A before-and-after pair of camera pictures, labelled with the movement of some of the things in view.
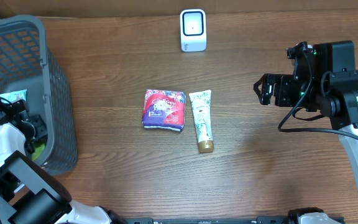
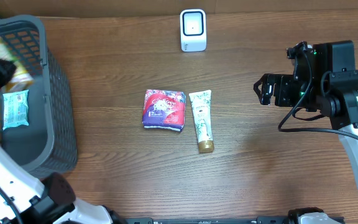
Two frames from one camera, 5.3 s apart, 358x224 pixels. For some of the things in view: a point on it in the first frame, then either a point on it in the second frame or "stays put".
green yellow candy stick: [39, 149] to [21, 79]
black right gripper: [283, 83] stays put
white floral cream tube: [201, 102] stays put
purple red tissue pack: [164, 109] stays put
